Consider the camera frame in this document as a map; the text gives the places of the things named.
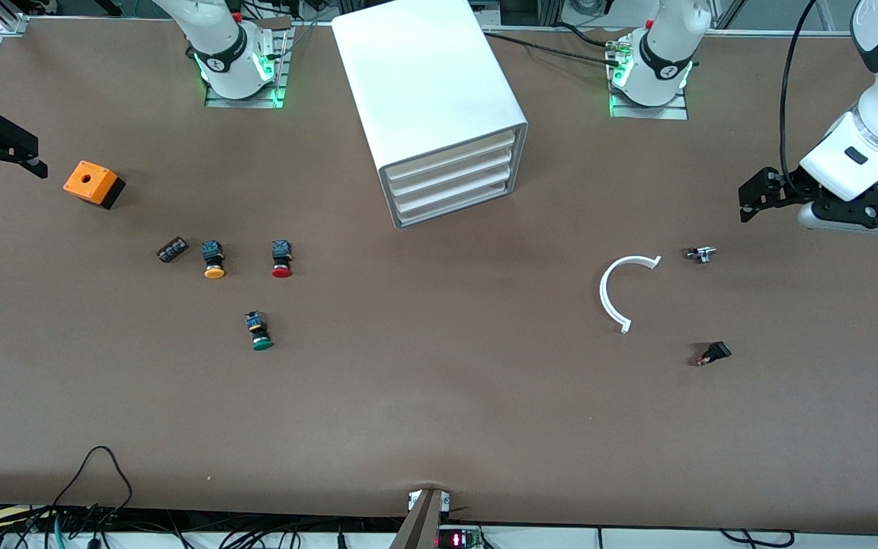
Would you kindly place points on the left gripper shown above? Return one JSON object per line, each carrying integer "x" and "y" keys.
{"x": 783, "y": 188}

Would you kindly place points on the green mushroom push button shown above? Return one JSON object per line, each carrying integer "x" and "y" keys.
{"x": 260, "y": 335}

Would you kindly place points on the tall white plastic drawer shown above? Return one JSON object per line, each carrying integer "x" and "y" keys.
{"x": 447, "y": 195}

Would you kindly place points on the orange button box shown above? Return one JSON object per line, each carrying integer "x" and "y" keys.
{"x": 88, "y": 181}

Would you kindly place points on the yellow mushroom push button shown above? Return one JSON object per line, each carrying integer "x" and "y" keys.
{"x": 214, "y": 263}

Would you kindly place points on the red mushroom push button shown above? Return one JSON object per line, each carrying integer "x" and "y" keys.
{"x": 282, "y": 263}

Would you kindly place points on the thin white plastic drawer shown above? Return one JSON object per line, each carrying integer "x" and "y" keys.
{"x": 447, "y": 161}
{"x": 447, "y": 176}

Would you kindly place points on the white drawer cabinet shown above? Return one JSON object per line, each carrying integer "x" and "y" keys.
{"x": 424, "y": 76}

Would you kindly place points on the small black terminal block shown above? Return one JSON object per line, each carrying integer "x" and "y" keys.
{"x": 171, "y": 249}

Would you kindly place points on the white curved plastic arc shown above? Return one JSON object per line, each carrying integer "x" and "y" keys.
{"x": 604, "y": 293}

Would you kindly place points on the yellow tag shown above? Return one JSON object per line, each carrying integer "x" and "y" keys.
{"x": 8, "y": 515}

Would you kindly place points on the red LED display module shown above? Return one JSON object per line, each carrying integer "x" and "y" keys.
{"x": 458, "y": 540}

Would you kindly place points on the aluminium corner frame profile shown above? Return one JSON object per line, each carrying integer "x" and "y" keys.
{"x": 12, "y": 23}

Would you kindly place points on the small silver toggle switch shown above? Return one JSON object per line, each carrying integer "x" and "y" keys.
{"x": 701, "y": 255}

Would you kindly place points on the aluminium table back rail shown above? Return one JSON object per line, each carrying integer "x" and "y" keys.
{"x": 751, "y": 33}

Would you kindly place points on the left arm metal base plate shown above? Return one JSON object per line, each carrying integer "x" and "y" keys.
{"x": 652, "y": 113}

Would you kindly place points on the small black rocker switch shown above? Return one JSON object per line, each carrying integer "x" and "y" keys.
{"x": 716, "y": 353}

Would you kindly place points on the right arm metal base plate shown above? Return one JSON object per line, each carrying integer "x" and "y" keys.
{"x": 245, "y": 103}

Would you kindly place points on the white metal post bracket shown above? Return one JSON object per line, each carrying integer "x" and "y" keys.
{"x": 445, "y": 501}

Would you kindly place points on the brown camera post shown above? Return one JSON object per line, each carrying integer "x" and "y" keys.
{"x": 420, "y": 526}

